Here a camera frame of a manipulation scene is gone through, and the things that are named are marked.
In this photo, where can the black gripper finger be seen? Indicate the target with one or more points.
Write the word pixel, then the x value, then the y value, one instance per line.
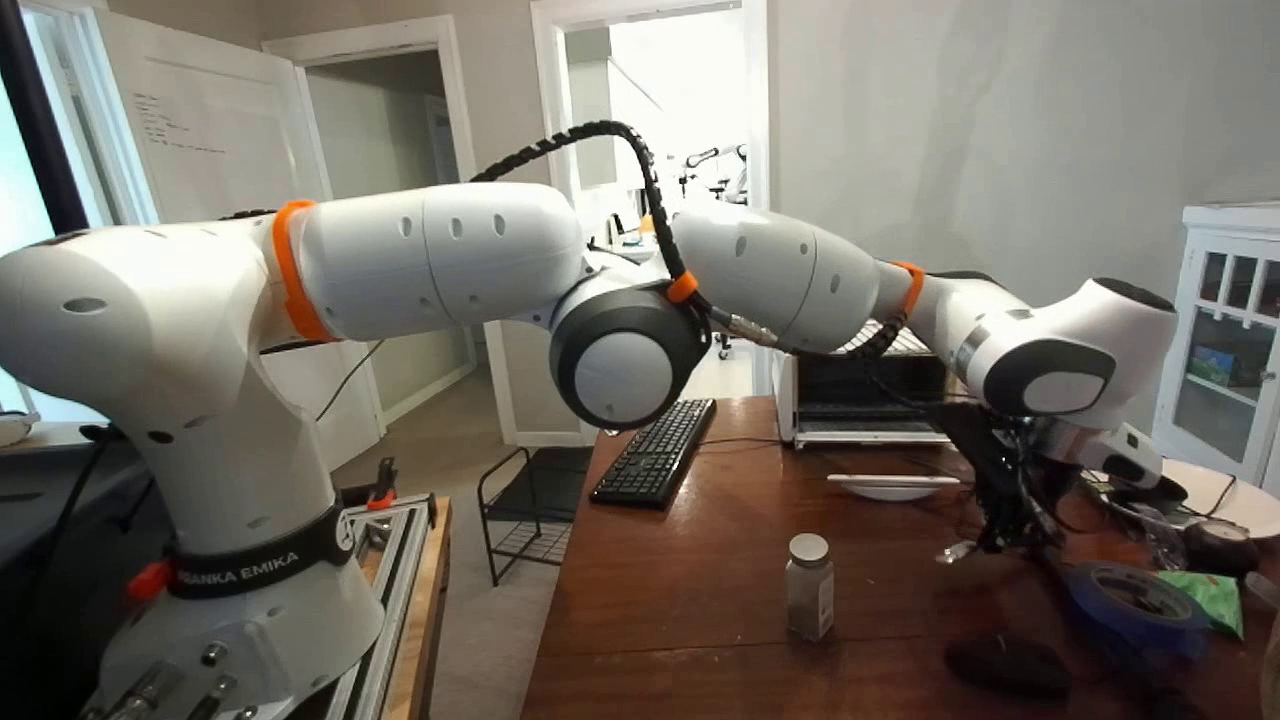
pixel 1033 517
pixel 992 522

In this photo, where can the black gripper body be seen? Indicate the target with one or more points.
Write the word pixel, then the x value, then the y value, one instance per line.
pixel 1006 444

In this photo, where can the small metal spoon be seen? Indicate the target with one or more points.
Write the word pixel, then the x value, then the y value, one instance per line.
pixel 954 550

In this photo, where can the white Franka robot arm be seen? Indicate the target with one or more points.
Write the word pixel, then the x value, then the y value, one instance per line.
pixel 174 347

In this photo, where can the small white plate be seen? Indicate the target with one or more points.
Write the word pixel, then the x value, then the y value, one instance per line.
pixel 891 494

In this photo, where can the blue tape roll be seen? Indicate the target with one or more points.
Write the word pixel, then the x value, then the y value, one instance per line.
pixel 1134 603

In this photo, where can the black computer mouse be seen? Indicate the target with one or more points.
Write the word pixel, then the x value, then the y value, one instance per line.
pixel 1006 665

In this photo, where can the white toaster oven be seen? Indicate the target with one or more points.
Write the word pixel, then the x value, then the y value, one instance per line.
pixel 855 414

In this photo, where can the green snack packet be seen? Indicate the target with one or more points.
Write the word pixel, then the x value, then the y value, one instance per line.
pixel 1213 603

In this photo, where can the glass spice jar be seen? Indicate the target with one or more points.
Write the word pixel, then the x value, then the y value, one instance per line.
pixel 810 594

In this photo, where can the large white plate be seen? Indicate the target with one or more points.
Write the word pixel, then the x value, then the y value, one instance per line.
pixel 1242 507

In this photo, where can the white glass door cabinet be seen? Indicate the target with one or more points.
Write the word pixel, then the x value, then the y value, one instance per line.
pixel 1233 347

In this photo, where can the black computer keyboard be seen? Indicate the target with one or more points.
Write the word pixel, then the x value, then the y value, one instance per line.
pixel 653 454

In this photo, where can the black folding chair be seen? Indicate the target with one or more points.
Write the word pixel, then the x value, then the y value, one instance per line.
pixel 544 487

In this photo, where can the white whiteboard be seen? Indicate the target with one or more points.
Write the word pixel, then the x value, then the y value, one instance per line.
pixel 214 120

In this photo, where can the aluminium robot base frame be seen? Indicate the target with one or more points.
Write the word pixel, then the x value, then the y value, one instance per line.
pixel 401 584

